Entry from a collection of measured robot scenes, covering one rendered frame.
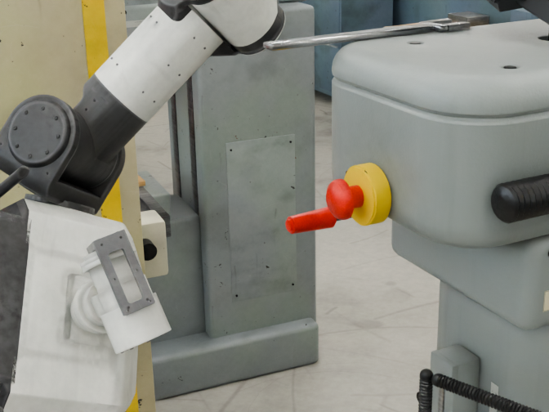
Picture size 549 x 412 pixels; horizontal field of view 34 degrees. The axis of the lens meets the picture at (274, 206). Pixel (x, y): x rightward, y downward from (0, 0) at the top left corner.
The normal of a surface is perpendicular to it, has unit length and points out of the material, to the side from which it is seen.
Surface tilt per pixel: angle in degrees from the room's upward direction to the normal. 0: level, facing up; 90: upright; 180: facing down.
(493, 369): 90
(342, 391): 0
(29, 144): 61
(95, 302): 90
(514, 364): 90
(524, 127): 90
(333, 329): 0
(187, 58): 105
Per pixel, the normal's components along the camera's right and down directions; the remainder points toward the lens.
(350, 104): -0.89, 0.18
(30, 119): -0.27, -0.16
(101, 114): 0.08, 0.18
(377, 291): -0.02, -0.94
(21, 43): 0.45, 0.29
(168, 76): 0.47, 0.53
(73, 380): 0.61, -0.31
